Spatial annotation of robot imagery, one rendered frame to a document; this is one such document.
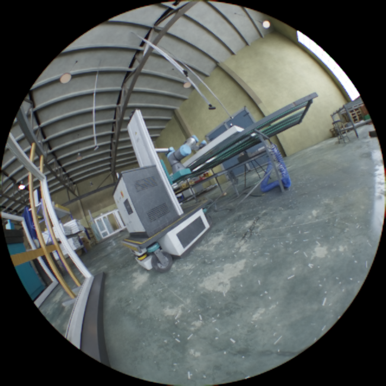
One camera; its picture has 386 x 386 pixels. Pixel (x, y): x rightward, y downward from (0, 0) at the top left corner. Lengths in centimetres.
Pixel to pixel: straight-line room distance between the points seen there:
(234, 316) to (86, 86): 920
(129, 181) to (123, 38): 768
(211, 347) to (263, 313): 22
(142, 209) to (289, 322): 100
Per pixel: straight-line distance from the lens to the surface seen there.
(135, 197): 88
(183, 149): 114
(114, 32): 793
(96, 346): 81
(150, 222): 88
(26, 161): 162
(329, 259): 65
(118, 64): 836
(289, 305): 53
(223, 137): 139
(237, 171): 858
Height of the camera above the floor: 49
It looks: 1 degrees down
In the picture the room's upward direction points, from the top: 25 degrees counter-clockwise
